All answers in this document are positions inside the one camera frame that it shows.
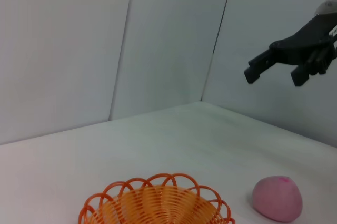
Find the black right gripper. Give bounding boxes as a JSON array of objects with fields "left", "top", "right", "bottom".
[{"left": 244, "top": 13, "right": 337, "bottom": 87}]

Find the pink peach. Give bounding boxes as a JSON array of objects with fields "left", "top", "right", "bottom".
[{"left": 252, "top": 175, "right": 303, "bottom": 222}]

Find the orange plastic woven basket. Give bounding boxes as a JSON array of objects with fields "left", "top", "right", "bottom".
[{"left": 78, "top": 173, "right": 235, "bottom": 224}]

